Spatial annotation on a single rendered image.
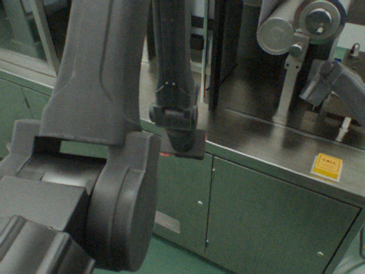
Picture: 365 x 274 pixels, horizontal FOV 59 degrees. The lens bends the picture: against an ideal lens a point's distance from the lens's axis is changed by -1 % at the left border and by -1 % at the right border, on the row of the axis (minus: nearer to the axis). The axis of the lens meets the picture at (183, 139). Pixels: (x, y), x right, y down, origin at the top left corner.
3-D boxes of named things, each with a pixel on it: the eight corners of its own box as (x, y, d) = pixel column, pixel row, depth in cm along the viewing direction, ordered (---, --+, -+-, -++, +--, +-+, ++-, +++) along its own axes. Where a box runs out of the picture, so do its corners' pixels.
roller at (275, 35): (255, 49, 113) (261, 14, 105) (276, 24, 129) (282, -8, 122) (289, 57, 108) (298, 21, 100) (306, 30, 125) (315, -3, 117)
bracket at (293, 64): (272, 119, 118) (290, 39, 98) (277, 110, 122) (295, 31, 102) (285, 123, 116) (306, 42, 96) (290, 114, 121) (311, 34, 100)
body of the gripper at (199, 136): (164, 128, 79) (160, 115, 72) (206, 132, 77) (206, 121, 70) (160, 153, 77) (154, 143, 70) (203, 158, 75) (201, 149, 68)
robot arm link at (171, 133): (161, 133, 64) (189, 136, 63) (167, 101, 66) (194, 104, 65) (165, 144, 71) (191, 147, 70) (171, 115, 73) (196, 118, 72)
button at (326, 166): (312, 172, 99) (314, 166, 97) (317, 158, 103) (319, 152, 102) (336, 180, 96) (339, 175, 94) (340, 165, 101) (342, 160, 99)
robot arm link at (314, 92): (360, 79, 84) (334, 63, 82) (333, 117, 87) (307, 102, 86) (339, 72, 95) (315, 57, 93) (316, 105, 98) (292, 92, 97)
